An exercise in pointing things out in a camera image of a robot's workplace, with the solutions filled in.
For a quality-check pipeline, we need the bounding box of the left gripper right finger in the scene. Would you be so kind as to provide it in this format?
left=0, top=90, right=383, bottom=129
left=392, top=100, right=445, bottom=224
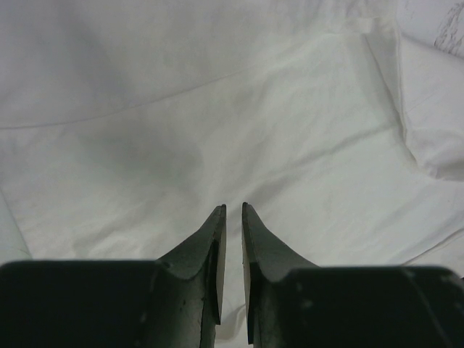
left=242, top=203, right=463, bottom=347

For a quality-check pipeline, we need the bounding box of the white t shirt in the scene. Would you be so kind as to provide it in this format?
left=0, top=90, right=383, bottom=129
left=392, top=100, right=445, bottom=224
left=1, top=1, right=463, bottom=347

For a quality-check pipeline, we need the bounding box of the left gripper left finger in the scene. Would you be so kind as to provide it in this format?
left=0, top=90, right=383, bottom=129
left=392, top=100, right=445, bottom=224
left=1, top=205, right=226, bottom=347

